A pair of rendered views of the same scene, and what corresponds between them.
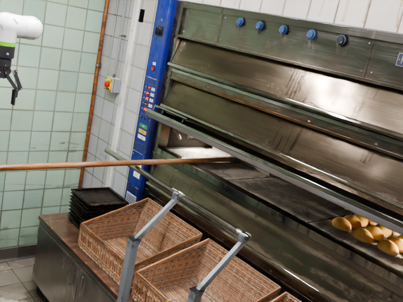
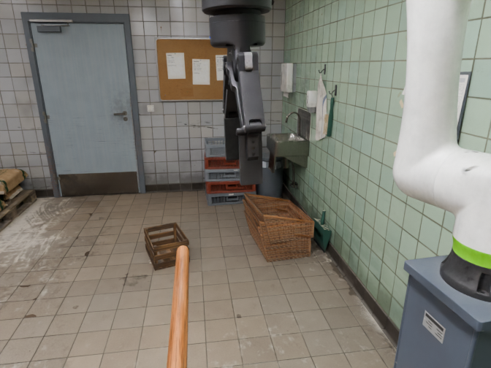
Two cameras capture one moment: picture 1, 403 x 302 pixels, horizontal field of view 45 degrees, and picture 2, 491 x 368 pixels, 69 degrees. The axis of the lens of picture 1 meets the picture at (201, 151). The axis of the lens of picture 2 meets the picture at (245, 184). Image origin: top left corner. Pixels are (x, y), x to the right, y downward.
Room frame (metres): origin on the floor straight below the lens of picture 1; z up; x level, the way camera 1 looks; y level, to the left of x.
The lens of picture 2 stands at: (2.48, 0.53, 1.61)
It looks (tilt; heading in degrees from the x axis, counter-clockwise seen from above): 18 degrees down; 124
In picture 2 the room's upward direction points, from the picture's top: straight up
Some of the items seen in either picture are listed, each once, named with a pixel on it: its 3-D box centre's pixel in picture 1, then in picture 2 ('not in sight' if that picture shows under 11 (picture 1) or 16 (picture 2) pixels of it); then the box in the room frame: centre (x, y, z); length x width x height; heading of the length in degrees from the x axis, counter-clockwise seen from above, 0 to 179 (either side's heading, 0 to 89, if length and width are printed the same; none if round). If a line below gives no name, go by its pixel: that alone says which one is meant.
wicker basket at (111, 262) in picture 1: (138, 239); not in sight; (2.65, 0.26, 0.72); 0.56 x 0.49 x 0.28; 44
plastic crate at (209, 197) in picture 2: not in sight; (229, 193); (-0.07, 3.89, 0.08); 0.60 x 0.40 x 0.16; 45
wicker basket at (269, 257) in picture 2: not in sight; (275, 232); (1.02, 3.15, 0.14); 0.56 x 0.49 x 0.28; 139
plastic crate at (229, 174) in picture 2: not in sight; (229, 170); (-0.08, 3.89, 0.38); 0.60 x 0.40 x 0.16; 41
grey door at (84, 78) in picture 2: not in sight; (89, 111); (-1.54, 3.05, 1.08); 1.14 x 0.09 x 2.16; 43
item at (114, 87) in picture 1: (112, 84); not in sight; (3.48, 0.72, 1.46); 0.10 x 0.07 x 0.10; 43
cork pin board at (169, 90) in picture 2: not in sight; (200, 70); (-0.57, 3.98, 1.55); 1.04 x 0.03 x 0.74; 43
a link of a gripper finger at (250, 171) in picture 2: (13, 97); (250, 158); (2.23, 0.90, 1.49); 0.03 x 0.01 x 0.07; 46
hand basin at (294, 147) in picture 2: not in sight; (286, 152); (0.71, 3.89, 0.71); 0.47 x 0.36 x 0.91; 133
